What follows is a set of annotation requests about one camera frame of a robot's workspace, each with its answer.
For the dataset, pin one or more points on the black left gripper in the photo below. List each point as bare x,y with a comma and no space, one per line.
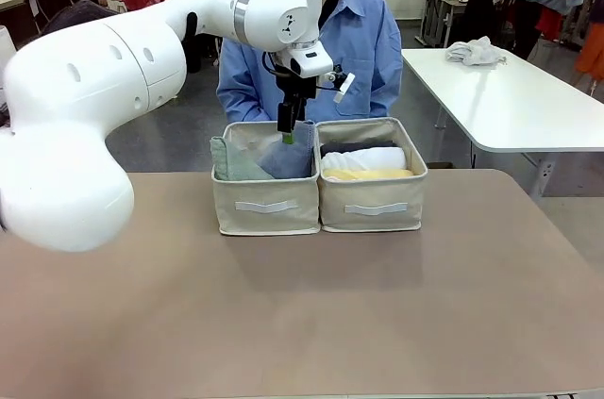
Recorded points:
297,85

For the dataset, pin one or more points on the lavender cone-folded towel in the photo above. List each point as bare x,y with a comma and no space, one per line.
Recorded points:
292,158

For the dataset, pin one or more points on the dark grey towel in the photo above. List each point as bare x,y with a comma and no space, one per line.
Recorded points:
358,146

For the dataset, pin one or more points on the pale green cone-folded towel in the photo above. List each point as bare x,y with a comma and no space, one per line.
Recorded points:
233,165

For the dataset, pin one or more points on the white towel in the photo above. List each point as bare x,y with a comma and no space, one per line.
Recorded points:
368,159

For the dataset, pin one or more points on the yellow towel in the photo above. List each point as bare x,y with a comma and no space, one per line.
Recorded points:
373,174

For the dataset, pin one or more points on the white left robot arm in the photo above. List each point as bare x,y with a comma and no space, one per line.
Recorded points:
94,102

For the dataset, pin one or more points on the beige fabric storage bin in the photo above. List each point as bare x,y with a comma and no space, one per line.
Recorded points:
264,205
373,210

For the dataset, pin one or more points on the person in blue shirt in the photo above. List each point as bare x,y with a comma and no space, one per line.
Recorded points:
363,40

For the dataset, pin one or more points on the background grey desk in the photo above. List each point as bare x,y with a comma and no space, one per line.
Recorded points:
443,12

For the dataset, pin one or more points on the crumpled white cloth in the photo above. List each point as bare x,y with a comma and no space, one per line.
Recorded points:
474,52

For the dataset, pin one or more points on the white side table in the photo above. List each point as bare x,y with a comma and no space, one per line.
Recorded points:
519,102

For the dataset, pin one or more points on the white air purifier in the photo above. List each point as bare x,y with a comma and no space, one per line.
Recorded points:
7,40

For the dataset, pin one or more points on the orange garment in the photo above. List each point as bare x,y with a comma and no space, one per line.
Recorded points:
592,54

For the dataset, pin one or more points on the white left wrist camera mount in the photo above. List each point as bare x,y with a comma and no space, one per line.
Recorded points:
344,88

